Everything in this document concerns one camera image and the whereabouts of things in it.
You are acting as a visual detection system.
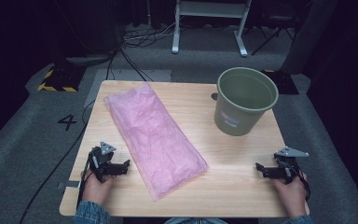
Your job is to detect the green plastic bin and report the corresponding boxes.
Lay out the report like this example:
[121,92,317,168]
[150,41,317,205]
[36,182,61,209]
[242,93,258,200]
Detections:
[213,66,280,137]

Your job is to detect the grey tape strip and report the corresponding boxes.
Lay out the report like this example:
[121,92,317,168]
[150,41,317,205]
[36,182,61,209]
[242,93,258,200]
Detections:
[57,180,82,190]

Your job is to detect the black tripod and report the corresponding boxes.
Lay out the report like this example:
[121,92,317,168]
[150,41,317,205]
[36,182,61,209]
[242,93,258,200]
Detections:
[250,17,296,57]

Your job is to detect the long black floor cable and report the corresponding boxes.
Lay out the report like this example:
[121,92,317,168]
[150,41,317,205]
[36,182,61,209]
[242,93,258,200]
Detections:
[18,99,97,224]

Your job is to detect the person's right hand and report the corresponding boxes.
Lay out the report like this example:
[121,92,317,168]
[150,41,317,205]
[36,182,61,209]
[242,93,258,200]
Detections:
[272,172,309,219]

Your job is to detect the person's legs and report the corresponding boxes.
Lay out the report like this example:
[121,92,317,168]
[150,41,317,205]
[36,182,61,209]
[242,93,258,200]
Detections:
[163,217,227,224]

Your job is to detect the right hand-held gripper cable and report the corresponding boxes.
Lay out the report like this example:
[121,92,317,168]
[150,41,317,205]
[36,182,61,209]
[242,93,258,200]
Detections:
[287,163,311,202]

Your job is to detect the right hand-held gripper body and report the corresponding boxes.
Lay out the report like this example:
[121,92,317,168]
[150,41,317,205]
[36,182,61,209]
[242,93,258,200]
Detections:
[273,146,310,185]

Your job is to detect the bundle of floor cables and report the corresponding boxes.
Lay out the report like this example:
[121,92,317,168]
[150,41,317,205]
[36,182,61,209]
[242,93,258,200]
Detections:
[120,21,181,49]

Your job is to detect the white metal stand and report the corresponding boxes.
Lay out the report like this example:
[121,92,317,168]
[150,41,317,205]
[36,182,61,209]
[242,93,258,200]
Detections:
[171,0,253,58]

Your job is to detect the hand-held gripper cable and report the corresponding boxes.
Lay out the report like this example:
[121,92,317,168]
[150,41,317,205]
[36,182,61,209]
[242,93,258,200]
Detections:
[287,163,311,202]
[76,152,96,216]

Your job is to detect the black yellow striped base plate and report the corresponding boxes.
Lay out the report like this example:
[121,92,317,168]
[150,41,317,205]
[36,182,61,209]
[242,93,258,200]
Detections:
[36,63,87,93]
[261,69,300,96]

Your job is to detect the person's left hand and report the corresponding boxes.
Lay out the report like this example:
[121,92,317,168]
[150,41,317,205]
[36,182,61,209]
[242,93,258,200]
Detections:
[81,169,116,205]

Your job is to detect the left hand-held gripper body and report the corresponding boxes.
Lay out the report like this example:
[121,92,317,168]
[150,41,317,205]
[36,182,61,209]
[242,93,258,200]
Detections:
[88,141,119,183]

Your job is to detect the grey curtain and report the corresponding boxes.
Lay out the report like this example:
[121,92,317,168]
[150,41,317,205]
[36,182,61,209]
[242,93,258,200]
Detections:
[280,0,339,76]

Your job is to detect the pink plastic bag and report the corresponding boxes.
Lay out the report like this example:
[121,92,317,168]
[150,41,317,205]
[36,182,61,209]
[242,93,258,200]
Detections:
[103,82,210,203]

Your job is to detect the left hand-held gripper cable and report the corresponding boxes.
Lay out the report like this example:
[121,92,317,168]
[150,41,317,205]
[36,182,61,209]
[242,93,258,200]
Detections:
[76,152,96,216]

